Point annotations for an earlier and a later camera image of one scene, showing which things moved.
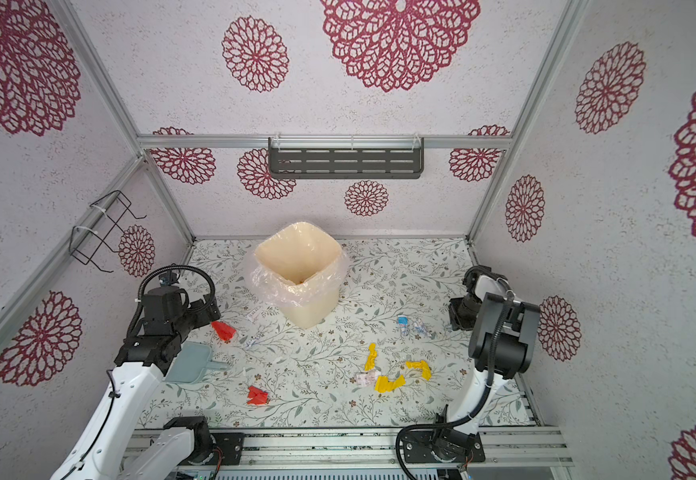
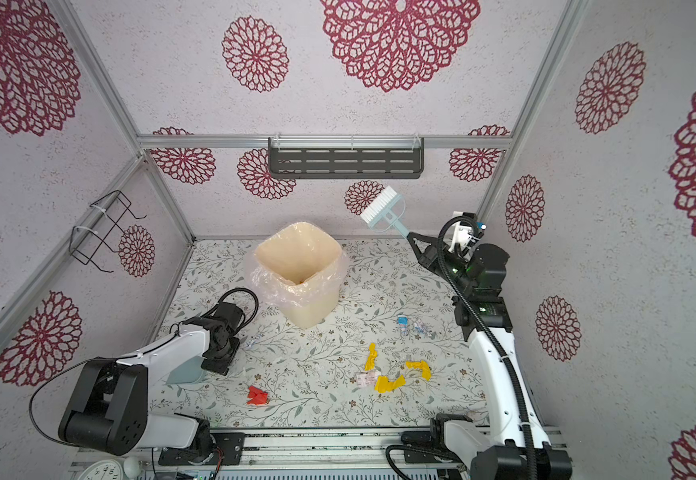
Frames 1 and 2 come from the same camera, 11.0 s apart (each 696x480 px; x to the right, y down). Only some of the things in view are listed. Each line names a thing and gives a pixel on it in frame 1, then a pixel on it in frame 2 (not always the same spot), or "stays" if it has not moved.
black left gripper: (204, 316) -> (223, 367)
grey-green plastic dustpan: (192, 362) stays
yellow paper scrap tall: (371, 357) stays
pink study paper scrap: (367, 379) stays
